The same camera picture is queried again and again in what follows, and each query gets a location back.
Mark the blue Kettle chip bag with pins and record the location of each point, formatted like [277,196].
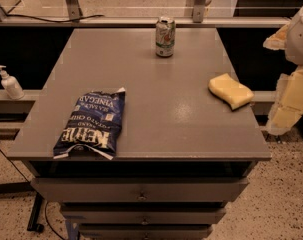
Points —
[94,124]

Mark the right metal frame post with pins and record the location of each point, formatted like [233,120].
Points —
[198,11]

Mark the metal frame post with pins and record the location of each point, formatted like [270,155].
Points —
[198,11]
[74,10]

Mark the top grey drawer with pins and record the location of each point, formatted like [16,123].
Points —
[116,190]

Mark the yellow sponge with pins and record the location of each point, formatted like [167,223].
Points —
[230,90]

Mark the green 7up soda can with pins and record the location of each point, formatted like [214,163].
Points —
[165,36]

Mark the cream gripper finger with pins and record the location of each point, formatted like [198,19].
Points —
[288,106]
[277,41]

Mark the left metal frame post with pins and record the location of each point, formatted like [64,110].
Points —
[74,10]

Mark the middle grey drawer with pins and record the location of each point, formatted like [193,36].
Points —
[144,215]

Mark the grey drawer cabinet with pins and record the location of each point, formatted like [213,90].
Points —
[173,127]

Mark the black floor stand foot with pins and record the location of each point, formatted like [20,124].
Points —
[33,224]

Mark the white pump dispenser bottle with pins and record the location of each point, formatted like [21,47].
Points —
[11,85]

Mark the bottom grey drawer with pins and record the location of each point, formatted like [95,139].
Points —
[150,232]

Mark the grey drawer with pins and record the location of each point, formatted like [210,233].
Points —
[144,215]
[150,232]
[116,190]

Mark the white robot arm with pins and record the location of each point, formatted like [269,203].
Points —
[294,42]

